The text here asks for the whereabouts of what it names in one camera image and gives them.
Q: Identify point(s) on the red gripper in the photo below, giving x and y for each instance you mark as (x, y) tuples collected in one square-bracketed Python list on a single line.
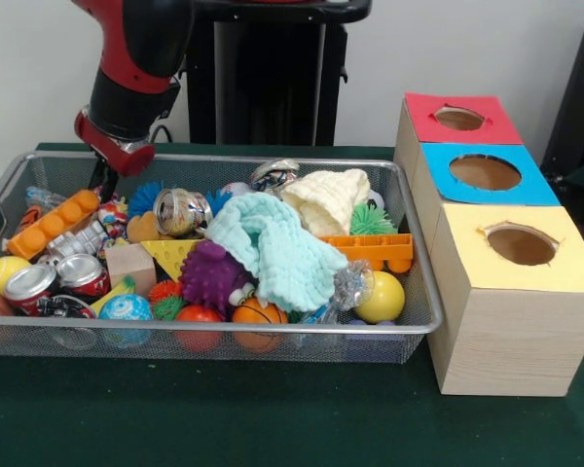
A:
[(126, 158)]

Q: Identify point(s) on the colourful patterned cloth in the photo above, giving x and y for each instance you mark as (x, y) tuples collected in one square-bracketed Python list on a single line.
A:
[(112, 214)]

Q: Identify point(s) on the mint green cloth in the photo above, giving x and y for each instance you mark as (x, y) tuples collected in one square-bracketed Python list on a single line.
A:
[(282, 253)]

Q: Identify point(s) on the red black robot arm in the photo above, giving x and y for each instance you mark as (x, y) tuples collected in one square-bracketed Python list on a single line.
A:
[(136, 48)]

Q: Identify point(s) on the silver mesh bin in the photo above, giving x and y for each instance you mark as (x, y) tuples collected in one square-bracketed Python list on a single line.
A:
[(53, 343)]

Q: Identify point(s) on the wooden box three holes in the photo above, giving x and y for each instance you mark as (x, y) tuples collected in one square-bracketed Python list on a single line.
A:
[(516, 340)]

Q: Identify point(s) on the orange studded toy brick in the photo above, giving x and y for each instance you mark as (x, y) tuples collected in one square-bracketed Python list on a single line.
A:
[(48, 226)]

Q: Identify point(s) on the silver printed drink can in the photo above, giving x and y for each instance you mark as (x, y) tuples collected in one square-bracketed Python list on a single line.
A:
[(180, 211)]

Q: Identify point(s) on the red soda can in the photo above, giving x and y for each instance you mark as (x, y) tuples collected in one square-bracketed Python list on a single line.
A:
[(29, 292)]

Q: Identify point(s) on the purple spiky monster toy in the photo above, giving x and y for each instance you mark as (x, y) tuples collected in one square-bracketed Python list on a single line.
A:
[(209, 277)]

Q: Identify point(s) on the orange toy basketball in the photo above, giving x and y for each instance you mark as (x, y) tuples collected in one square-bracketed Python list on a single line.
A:
[(258, 313)]

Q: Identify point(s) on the cream knitted cloth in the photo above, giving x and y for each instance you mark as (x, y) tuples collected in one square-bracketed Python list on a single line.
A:
[(331, 199)]

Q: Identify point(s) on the orange wheeled toy brick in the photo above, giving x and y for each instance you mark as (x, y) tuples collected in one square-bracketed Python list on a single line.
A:
[(370, 248)]

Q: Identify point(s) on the plain yellow ball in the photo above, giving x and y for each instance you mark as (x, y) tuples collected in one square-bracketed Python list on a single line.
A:
[(382, 297)]

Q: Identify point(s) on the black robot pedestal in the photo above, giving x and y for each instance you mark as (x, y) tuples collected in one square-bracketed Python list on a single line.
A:
[(253, 87)]

